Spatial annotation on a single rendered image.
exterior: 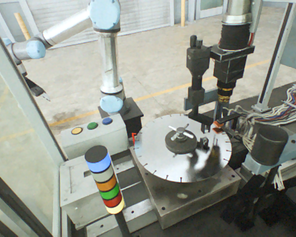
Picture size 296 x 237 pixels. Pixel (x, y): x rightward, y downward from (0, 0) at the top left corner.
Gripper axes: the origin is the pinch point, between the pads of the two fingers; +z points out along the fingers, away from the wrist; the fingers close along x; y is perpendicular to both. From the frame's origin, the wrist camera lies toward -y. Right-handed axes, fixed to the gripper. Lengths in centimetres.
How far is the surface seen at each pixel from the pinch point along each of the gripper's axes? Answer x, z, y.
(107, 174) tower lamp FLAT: 28, -20, -75
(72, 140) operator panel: 10.2, 1.3, -35.5
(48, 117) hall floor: -68, 91, 139
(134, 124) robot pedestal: -31, 23, -37
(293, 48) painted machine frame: -9, -35, -103
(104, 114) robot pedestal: -25.3, 16.3, -18.9
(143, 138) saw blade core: 2, -4, -66
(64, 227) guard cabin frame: 35, 12, -53
